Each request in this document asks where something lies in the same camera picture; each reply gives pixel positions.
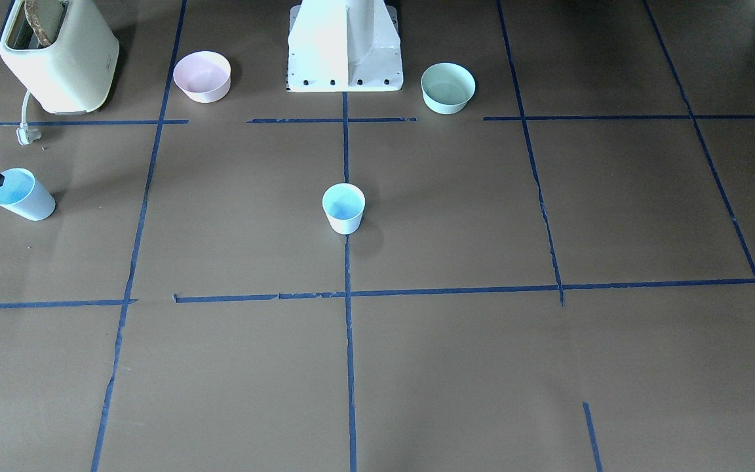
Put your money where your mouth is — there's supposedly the light blue cup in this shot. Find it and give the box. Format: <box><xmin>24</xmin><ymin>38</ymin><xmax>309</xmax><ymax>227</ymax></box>
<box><xmin>321</xmin><ymin>183</ymin><xmax>366</xmax><ymax>235</ymax></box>
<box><xmin>0</xmin><ymin>168</ymin><xmax>56</xmax><ymax>222</ymax></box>

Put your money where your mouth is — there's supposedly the white power plug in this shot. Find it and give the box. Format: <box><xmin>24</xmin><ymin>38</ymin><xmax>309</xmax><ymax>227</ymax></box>
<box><xmin>17</xmin><ymin>90</ymin><xmax>42</xmax><ymax>146</ymax></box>

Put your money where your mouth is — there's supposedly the cream toaster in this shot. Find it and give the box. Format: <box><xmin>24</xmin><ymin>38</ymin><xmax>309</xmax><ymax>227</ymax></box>
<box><xmin>0</xmin><ymin>1</ymin><xmax>120</xmax><ymax>115</ymax></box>

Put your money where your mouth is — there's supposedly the toast slice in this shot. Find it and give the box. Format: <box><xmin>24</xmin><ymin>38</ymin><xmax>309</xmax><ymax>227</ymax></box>
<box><xmin>23</xmin><ymin>1</ymin><xmax>63</xmax><ymax>48</ymax></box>

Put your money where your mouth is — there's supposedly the pink bowl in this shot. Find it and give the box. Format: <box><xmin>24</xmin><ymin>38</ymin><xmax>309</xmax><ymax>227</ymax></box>
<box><xmin>172</xmin><ymin>50</ymin><xmax>233</xmax><ymax>104</ymax></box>

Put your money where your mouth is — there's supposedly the green bowl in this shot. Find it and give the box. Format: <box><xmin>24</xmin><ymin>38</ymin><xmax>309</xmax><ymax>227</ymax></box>
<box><xmin>420</xmin><ymin>62</ymin><xmax>476</xmax><ymax>115</ymax></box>

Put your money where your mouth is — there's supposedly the white mounting post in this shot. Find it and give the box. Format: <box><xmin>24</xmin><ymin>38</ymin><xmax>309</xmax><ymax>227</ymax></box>
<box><xmin>286</xmin><ymin>1</ymin><xmax>404</xmax><ymax>93</ymax></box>

